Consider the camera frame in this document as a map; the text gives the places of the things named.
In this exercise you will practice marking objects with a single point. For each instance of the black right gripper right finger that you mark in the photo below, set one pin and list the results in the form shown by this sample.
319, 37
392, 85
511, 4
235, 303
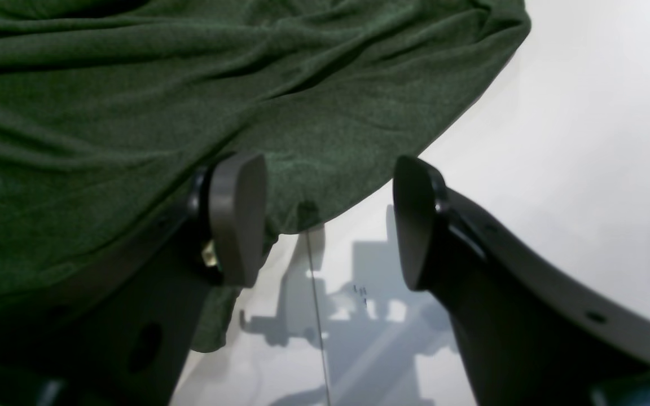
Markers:
528, 333

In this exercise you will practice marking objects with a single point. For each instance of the dark green t-shirt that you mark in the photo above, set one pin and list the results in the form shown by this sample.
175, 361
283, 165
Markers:
107, 107

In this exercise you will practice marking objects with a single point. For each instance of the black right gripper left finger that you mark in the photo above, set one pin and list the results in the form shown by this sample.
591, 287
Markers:
119, 332

